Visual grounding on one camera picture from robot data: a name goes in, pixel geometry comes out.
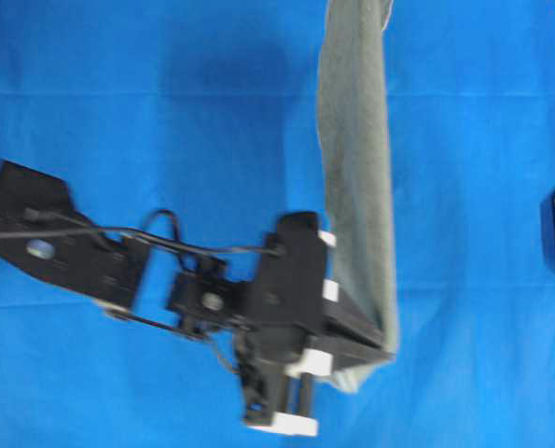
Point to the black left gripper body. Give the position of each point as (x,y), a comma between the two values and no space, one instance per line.
(283,319)

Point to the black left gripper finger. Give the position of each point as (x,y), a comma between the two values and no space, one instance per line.
(349,354)
(345,319)

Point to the large grey towel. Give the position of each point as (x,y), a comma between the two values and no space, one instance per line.
(352,120)

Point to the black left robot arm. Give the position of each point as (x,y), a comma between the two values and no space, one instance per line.
(43,235)

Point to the blue table cloth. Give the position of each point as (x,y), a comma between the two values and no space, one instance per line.
(208,108)

